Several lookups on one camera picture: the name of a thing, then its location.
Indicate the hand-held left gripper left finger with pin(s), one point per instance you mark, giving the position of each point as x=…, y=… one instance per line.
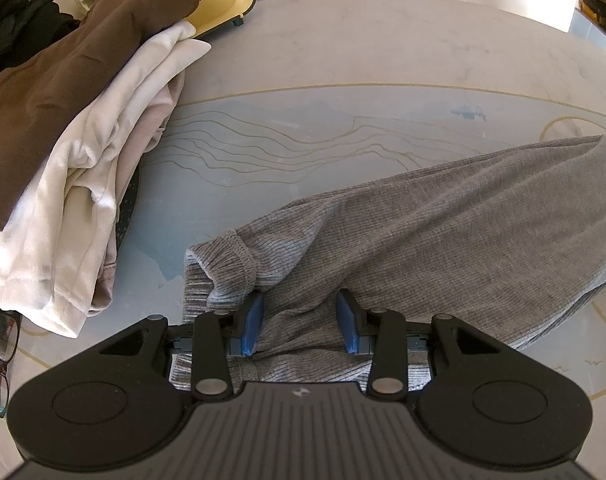
x=253, y=321

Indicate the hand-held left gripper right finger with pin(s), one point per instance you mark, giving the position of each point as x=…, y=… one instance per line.
x=347, y=321

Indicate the grey ribbed knit garment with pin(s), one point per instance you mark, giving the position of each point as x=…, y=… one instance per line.
x=433, y=240

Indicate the black clothes pile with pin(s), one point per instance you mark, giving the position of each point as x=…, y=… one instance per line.
x=18, y=20

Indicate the pale pink folded garment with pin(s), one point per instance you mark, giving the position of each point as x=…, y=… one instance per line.
x=133, y=160

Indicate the white folded garment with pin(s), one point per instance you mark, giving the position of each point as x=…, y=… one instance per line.
x=73, y=210

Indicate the brown folded garment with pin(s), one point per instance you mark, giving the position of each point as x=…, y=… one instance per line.
x=58, y=85

